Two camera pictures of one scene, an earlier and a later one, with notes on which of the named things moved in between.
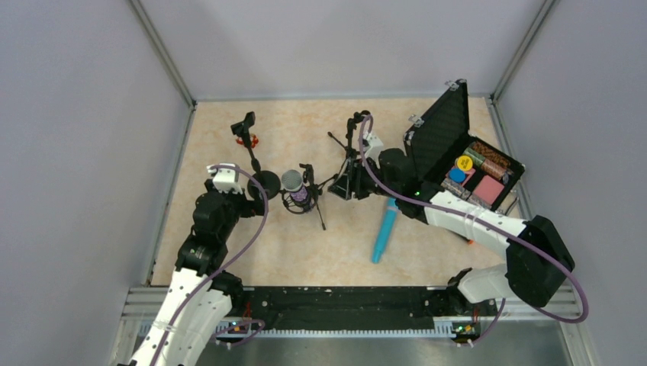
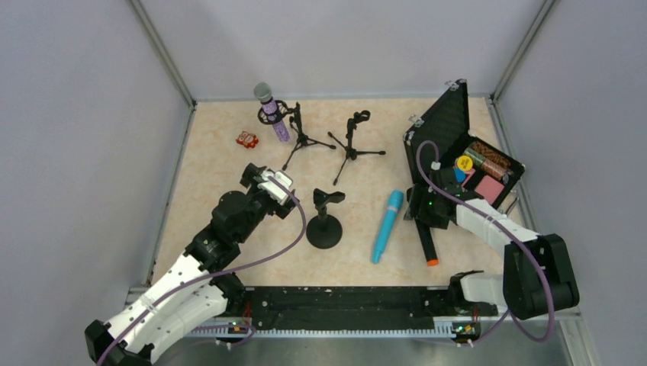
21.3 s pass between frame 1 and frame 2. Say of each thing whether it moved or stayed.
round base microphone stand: moved
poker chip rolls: stayed
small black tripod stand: stayed
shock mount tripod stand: moved
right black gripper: moved
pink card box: stayed
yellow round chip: stayed
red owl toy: stayed
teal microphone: stayed
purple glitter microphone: moved
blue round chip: stayed
